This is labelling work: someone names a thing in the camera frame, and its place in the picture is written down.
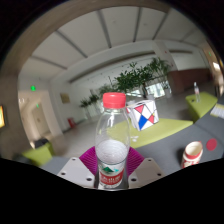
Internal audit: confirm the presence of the flat round red coaster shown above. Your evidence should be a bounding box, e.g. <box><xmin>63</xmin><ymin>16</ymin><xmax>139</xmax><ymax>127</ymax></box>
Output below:
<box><xmin>205</xmin><ymin>138</ymin><xmax>218</xmax><ymax>152</ymax></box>

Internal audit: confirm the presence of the yellow-green seat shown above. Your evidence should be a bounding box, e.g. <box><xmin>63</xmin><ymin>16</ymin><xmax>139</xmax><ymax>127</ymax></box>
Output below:
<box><xmin>21</xmin><ymin>142</ymin><xmax>56</xmax><ymax>168</ymax></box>

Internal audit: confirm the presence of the black bag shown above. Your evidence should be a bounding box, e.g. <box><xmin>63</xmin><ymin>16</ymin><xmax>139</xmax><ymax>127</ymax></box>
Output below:
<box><xmin>34</xmin><ymin>138</ymin><xmax>51</xmax><ymax>149</ymax></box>

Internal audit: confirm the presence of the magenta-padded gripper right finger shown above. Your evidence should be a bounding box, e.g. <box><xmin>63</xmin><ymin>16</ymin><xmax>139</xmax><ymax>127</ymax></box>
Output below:
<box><xmin>124</xmin><ymin>147</ymin><xmax>166</xmax><ymax>190</ymax></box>

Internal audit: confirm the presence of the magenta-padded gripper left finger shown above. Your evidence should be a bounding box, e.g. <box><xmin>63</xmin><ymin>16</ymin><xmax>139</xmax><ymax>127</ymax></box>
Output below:
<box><xmin>56</xmin><ymin>147</ymin><xmax>100</xmax><ymax>190</ymax></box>

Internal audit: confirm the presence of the large yellow-green low table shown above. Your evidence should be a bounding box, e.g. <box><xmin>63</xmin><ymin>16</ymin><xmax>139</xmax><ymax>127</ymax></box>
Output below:
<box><xmin>106</xmin><ymin>117</ymin><xmax>194</xmax><ymax>149</ymax></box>

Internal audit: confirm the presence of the group of potted green plants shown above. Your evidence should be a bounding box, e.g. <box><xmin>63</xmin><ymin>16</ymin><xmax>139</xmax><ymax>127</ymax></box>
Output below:
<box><xmin>79</xmin><ymin>57</ymin><xmax>173</xmax><ymax>118</ymax></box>

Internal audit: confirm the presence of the red and white mug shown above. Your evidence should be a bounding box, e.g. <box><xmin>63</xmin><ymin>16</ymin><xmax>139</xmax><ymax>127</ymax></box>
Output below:
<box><xmin>180</xmin><ymin>140</ymin><xmax>204</xmax><ymax>169</ymax></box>

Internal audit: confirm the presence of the small yellow-green low table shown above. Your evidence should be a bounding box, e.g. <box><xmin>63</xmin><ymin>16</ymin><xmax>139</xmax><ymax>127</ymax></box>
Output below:
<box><xmin>185</xmin><ymin>91</ymin><xmax>219</xmax><ymax>123</ymax></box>

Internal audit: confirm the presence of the small clear water bottle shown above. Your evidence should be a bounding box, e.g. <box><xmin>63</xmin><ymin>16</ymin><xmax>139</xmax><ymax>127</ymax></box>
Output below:
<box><xmin>193</xmin><ymin>81</ymin><xmax>202</xmax><ymax>104</ymax></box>

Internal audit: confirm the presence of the white box with coloured triangles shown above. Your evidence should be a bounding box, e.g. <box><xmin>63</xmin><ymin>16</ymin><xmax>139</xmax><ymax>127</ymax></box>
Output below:
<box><xmin>126</xmin><ymin>98</ymin><xmax>160</xmax><ymax>132</ymax></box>

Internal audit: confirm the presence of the framed wall picture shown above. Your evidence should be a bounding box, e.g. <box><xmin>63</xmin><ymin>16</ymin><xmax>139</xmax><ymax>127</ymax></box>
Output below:
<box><xmin>59</xmin><ymin>92</ymin><xmax>71</xmax><ymax>104</ymax></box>

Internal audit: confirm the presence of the red fire extinguisher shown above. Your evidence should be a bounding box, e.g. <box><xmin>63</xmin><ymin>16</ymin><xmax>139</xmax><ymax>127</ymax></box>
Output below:
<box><xmin>67</xmin><ymin>117</ymin><xmax>76</xmax><ymax>129</ymax></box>

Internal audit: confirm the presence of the clear red-capped water bottle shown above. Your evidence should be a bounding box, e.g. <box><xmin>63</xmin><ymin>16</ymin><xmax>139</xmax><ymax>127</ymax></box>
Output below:
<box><xmin>94</xmin><ymin>92</ymin><xmax>131</xmax><ymax>190</ymax></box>

